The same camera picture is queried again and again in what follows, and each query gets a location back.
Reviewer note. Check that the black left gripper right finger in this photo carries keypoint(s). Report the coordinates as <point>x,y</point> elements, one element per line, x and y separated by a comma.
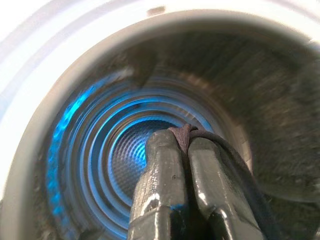
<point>212,175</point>

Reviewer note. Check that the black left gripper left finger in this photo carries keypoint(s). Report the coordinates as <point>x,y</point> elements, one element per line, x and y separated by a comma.
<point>160,175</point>

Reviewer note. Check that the black T-shirt white print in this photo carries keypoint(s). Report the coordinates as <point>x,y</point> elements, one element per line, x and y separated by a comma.
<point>183,140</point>

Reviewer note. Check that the white washing machine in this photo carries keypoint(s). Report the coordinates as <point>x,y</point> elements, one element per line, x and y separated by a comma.
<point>25,50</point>

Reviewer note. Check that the steel washer drum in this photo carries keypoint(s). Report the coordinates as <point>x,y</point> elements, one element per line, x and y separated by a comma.
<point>125,155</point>

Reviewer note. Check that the grey rubber door gasket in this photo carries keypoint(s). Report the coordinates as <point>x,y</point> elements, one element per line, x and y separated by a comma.
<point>30,150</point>

